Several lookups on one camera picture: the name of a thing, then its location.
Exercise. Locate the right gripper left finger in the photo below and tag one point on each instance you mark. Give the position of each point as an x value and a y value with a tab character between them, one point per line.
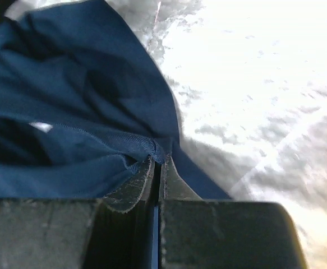
122	231

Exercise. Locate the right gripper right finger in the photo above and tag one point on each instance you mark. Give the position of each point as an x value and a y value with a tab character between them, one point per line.
198	233

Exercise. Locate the navy blue t-shirt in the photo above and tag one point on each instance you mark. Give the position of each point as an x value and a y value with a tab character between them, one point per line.
82	106

